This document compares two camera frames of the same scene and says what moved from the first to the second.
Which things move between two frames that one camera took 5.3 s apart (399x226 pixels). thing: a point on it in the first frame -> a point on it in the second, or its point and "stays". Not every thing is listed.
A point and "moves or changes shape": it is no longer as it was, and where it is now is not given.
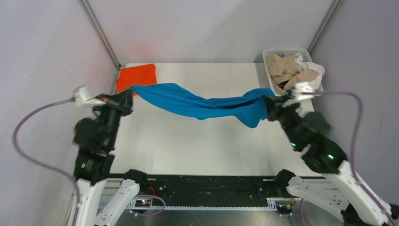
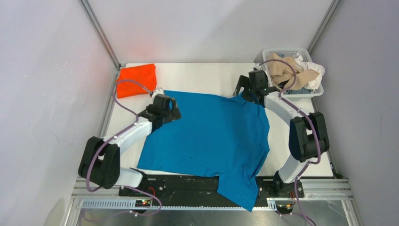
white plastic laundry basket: [303, 51] stays
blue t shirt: [249, 106] moves or changes shape
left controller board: [142, 203] stays
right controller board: [287, 209] stays
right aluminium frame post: [331, 12] stays
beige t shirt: [283, 72] stays
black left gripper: [122, 101] -> [173, 113]
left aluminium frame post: [100, 33] stays
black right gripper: [274, 106] -> [244, 93]
